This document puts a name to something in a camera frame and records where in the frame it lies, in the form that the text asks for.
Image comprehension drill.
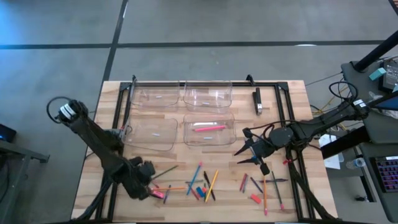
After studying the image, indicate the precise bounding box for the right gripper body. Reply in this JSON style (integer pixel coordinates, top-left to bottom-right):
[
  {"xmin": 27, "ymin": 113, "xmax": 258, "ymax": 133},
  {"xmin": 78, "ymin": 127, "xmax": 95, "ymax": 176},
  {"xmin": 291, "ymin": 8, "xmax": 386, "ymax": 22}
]
[{"xmin": 251, "ymin": 138, "xmax": 276, "ymax": 163}]

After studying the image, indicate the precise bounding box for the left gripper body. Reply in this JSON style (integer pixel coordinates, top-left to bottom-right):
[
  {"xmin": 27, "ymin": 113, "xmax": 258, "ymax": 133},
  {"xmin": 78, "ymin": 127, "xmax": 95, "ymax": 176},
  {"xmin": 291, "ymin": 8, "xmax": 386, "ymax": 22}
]
[{"xmin": 124, "ymin": 156, "xmax": 156, "ymax": 201}]

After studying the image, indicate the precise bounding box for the purple crayon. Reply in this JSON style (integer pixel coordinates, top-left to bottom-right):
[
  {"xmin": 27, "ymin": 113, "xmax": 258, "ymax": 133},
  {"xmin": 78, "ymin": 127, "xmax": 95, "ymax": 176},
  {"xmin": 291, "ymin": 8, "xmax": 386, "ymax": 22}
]
[{"xmin": 249, "ymin": 177, "xmax": 264, "ymax": 194}]

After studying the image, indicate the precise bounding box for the dark purple pen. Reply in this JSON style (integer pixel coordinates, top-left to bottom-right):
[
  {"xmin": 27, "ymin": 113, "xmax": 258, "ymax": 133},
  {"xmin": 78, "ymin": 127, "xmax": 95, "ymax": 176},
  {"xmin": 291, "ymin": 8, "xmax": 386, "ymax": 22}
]
[{"xmin": 259, "ymin": 178, "xmax": 289, "ymax": 184}]

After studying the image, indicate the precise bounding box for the green pencil pink eraser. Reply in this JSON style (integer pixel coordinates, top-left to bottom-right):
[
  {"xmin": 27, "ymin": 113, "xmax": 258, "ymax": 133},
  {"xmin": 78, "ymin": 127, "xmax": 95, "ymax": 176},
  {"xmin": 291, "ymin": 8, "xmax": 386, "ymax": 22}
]
[{"xmin": 271, "ymin": 170, "xmax": 285, "ymax": 210}]

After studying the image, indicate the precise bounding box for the dark green pencil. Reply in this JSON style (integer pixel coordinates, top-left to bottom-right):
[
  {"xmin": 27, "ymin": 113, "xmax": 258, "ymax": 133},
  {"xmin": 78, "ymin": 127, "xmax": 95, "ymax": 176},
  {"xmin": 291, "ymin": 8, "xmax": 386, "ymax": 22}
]
[{"xmin": 151, "ymin": 165, "xmax": 179, "ymax": 180}]

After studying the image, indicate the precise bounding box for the dark blue crayon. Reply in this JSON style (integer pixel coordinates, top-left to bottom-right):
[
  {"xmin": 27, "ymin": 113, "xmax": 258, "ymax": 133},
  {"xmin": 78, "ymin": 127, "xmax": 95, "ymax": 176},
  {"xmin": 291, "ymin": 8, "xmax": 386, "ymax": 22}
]
[{"xmin": 163, "ymin": 184, "xmax": 172, "ymax": 205}]

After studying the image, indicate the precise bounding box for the blue pencil pink eraser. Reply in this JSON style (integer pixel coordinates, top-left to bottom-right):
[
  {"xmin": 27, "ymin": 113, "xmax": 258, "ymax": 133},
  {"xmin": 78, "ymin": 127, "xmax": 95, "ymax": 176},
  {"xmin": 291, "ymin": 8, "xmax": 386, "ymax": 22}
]
[{"xmin": 186, "ymin": 161, "xmax": 203, "ymax": 196}]

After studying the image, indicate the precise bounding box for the clear plastic bin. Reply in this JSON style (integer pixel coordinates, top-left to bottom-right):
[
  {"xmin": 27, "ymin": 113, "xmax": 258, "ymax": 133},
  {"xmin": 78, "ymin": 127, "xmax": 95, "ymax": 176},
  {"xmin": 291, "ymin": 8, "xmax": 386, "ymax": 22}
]
[
  {"xmin": 122, "ymin": 115, "xmax": 179, "ymax": 152},
  {"xmin": 182, "ymin": 112, "xmax": 237, "ymax": 147},
  {"xmin": 182, "ymin": 80, "xmax": 233, "ymax": 114},
  {"xmin": 129, "ymin": 80, "xmax": 181, "ymax": 112}
]

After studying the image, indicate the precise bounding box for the black stapler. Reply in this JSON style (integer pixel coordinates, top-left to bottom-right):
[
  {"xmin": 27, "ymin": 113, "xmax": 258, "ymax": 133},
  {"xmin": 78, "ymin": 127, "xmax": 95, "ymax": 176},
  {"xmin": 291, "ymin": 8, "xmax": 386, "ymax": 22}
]
[{"xmin": 252, "ymin": 87, "xmax": 264, "ymax": 116}]

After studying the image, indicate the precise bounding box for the black pen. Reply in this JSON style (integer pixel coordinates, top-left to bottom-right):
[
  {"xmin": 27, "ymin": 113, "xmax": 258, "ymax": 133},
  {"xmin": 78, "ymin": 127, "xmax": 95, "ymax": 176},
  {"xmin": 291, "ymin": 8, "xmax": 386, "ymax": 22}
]
[{"xmin": 203, "ymin": 170, "xmax": 216, "ymax": 202}]

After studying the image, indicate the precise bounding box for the white paper sheet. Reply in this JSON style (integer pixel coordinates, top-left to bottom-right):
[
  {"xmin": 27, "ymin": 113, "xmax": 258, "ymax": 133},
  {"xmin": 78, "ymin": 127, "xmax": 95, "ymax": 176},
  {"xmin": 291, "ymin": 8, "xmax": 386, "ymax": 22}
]
[{"xmin": 317, "ymin": 133, "xmax": 345, "ymax": 170}]

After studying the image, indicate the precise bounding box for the clear water bottle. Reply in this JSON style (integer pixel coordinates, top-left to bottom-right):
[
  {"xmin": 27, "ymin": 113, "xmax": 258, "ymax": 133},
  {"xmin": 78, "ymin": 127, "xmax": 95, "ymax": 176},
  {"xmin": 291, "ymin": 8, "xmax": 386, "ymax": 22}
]
[{"xmin": 345, "ymin": 157, "xmax": 367, "ymax": 170}]

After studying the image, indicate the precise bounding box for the grey side desk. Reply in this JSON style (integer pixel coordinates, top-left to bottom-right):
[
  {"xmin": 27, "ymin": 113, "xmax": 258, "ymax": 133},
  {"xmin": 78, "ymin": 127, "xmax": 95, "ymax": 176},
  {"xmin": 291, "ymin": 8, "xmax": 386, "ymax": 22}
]
[{"xmin": 359, "ymin": 141, "xmax": 398, "ymax": 223}]

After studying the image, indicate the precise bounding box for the backlit keyboard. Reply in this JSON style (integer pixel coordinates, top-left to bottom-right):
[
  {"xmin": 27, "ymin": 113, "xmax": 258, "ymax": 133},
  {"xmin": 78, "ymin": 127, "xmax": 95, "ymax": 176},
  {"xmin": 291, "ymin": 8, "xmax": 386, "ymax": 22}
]
[{"xmin": 369, "ymin": 155, "xmax": 398, "ymax": 194}]

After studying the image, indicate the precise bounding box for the black side table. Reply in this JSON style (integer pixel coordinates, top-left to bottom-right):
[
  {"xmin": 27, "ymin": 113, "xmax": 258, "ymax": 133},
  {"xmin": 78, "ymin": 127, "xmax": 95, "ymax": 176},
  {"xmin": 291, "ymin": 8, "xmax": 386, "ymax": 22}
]
[{"xmin": 0, "ymin": 139, "xmax": 50, "ymax": 224}]

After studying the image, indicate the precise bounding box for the monitor with blue screen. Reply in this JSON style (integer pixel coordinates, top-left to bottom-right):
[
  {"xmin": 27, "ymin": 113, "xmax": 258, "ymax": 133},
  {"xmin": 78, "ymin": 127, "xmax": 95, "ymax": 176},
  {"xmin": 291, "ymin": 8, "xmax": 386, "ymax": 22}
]
[{"xmin": 369, "ymin": 91, "xmax": 398, "ymax": 119}]

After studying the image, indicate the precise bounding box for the teal box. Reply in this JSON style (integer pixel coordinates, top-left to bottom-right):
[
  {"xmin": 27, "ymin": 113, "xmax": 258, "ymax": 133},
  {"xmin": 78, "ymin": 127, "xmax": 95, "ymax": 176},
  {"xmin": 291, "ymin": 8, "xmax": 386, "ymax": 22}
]
[{"xmin": 368, "ymin": 67, "xmax": 387, "ymax": 82}]

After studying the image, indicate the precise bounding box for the dark device blue light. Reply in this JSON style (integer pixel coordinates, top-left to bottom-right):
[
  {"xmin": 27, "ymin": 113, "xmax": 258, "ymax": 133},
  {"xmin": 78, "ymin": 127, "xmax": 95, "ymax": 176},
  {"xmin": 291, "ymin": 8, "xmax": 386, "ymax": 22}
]
[{"xmin": 0, "ymin": 123, "xmax": 17, "ymax": 144}]

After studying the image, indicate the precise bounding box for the black electronic device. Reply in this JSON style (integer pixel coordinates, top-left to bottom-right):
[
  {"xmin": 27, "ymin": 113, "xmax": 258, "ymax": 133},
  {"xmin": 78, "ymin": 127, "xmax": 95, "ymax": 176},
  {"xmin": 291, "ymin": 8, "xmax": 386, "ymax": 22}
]
[{"xmin": 381, "ymin": 58, "xmax": 398, "ymax": 93}]

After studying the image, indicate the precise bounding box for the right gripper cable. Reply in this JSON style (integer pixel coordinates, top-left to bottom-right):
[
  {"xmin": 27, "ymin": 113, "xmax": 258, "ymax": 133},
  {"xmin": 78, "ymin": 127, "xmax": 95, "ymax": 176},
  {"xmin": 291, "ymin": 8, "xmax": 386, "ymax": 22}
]
[{"xmin": 244, "ymin": 119, "xmax": 300, "ymax": 141}]

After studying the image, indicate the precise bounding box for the yellow cable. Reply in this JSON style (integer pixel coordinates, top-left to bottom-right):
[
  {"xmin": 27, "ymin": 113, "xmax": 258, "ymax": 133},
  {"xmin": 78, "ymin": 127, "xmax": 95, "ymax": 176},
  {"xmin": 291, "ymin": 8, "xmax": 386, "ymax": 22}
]
[{"xmin": 312, "ymin": 85, "xmax": 351, "ymax": 133}]

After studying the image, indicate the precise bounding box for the black metal post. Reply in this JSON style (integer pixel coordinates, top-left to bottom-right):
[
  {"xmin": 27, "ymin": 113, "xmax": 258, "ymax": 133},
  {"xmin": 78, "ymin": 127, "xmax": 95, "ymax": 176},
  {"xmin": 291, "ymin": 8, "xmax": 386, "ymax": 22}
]
[{"xmin": 353, "ymin": 30, "xmax": 398, "ymax": 73}]

